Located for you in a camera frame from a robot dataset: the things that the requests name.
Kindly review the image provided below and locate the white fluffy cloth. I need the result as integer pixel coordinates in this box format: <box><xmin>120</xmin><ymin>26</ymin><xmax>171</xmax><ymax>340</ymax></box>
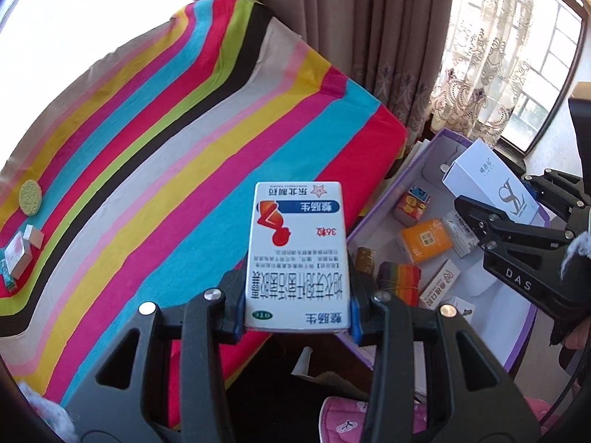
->
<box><xmin>18</xmin><ymin>381</ymin><xmax>77</xmax><ymax>441</ymax></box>

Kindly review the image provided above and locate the white carton pink print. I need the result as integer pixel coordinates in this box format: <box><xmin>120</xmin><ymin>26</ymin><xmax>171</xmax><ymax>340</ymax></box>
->
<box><xmin>6</xmin><ymin>233</ymin><xmax>33</xmax><ymax>280</ymax></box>

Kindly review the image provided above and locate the white carton red print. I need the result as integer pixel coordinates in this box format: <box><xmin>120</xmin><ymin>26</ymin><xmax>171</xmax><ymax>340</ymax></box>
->
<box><xmin>418</xmin><ymin>260</ymin><xmax>461</xmax><ymax>308</ymax></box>

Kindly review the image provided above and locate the pink patterned cushion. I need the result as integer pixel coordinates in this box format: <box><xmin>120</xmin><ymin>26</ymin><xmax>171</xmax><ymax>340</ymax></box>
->
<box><xmin>321</xmin><ymin>396</ymin><xmax>430</xmax><ymax>437</ymax></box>

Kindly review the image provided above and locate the round green sponge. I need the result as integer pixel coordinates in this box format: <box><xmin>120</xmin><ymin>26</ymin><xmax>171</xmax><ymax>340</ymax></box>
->
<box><xmin>18</xmin><ymin>179</ymin><xmax>44</xmax><ymax>217</ymax></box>

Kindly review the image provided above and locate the rainbow striped cloth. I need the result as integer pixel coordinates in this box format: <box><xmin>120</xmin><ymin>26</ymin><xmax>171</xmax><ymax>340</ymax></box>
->
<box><xmin>0</xmin><ymin>0</ymin><xmax>409</xmax><ymax>432</ymax></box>

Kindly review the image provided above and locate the brown curtain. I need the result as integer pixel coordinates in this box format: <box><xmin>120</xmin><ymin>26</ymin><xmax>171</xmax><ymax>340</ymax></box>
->
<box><xmin>185</xmin><ymin>0</ymin><xmax>458</xmax><ymax>148</ymax></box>

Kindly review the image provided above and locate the orange carton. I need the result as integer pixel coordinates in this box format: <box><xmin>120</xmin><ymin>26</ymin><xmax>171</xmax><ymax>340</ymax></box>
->
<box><xmin>399</xmin><ymin>218</ymin><xmax>454</xmax><ymax>264</ymax></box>

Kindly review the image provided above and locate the brown packet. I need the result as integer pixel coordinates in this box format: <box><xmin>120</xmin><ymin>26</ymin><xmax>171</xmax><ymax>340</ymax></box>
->
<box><xmin>355</xmin><ymin>247</ymin><xmax>376</xmax><ymax>275</ymax></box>

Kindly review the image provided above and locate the rainbow striped pouch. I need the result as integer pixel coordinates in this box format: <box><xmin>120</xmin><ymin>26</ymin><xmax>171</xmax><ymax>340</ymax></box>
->
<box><xmin>378</xmin><ymin>262</ymin><xmax>422</xmax><ymax>305</ymax></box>

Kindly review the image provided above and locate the cardboard piece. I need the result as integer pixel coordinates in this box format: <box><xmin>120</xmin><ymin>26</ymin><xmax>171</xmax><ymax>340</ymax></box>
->
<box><xmin>293</xmin><ymin>346</ymin><xmax>370</xmax><ymax>400</ymax></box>

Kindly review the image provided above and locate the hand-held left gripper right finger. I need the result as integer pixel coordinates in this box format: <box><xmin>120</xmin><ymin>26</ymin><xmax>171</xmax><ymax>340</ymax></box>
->
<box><xmin>351</xmin><ymin>263</ymin><xmax>541</xmax><ymax>443</ymax></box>

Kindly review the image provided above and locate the white medicine packet red figure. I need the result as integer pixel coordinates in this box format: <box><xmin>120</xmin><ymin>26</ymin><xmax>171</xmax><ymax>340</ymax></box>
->
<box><xmin>244</xmin><ymin>181</ymin><xmax>352</xmax><ymax>333</ymax></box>

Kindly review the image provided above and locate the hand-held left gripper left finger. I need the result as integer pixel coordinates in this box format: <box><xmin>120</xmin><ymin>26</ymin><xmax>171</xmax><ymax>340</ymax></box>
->
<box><xmin>62</xmin><ymin>270</ymin><xmax>247</xmax><ymax>443</ymax></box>

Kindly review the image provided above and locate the purple storage box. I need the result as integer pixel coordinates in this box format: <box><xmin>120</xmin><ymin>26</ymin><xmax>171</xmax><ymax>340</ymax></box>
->
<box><xmin>337</xmin><ymin>129</ymin><xmax>552</xmax><ymax>374</ymax></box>

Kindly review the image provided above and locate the large white carton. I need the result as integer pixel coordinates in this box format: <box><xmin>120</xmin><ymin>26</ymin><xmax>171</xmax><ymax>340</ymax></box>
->
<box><xmin>441</xmin><ymin>138</ymin><xmax>541</xmax><ymax>227</ymax></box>

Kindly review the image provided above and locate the dark window frame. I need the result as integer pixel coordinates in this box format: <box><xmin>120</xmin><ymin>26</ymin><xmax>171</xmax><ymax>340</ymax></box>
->
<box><xmin>499</xmin><ymin>0</ymin><xmax>589</xmax><ymax>158</ymax></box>

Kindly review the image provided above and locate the teal carton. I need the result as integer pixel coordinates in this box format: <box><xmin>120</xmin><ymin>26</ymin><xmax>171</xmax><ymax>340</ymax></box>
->
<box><xmin>0</xmin><ymin>258</ymin><xmax>17</xmax><ymax>292</ymax></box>

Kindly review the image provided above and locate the small colourful carton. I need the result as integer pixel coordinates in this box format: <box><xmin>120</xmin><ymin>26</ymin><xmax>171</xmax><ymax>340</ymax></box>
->
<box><xmin>394</xmin><ymin>185</ymin><xmax>431</xmax><ymax>222</ymax></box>

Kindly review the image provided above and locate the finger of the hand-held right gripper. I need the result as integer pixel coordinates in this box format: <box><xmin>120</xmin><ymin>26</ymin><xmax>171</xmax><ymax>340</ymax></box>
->
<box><xmin>522</xmin><ymin>170</ymin><xmax>591</xmax><ymax>215</ymax></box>
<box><xmin>455</xmin><ymin>196</ymin><xmax>513</xmax><ymax>250</ymax></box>

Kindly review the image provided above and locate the lace curtain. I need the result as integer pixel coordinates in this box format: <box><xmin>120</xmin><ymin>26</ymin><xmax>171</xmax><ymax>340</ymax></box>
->
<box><xmin>429</xmin><ymin>0</ymin><xmax>571</xmax><ymax>148</ymax></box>

